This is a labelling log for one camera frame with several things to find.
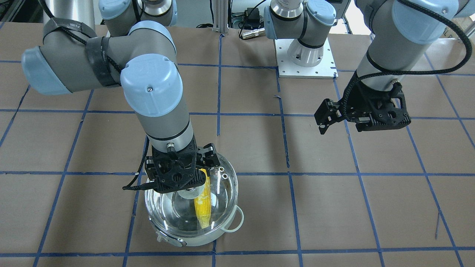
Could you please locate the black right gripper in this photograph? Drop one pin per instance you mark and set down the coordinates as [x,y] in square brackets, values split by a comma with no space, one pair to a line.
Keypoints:
[209,155]

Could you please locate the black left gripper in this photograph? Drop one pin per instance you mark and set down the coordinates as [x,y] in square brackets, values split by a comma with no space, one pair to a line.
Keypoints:
[359,97]

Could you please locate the yellow corn cob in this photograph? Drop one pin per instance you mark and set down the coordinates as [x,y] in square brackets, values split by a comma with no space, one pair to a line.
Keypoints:
[203,203]

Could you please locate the glass pot lid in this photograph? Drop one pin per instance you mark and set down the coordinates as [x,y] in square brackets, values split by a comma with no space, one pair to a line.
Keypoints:
[173,213]

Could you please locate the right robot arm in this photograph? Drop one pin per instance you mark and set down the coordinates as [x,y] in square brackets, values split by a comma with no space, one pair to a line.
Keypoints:
[140,57]

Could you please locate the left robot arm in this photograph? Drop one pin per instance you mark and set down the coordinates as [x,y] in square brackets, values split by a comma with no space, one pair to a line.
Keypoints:
[403,30]

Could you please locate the pale green cooking pot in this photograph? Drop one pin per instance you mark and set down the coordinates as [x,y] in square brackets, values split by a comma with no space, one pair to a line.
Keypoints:
[197,241]

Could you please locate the black power adapter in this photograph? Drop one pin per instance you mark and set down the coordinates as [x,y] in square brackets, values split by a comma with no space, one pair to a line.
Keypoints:
[252,14]

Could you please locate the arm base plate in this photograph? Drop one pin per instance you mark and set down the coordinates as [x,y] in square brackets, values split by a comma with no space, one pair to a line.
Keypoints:
[296,61]

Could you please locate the silver cable connector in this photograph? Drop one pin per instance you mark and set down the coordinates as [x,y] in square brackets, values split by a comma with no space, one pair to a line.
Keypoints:
[255,33]

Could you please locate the aluminium frame post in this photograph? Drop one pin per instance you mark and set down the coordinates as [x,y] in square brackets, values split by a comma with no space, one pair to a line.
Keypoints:
[220,9]

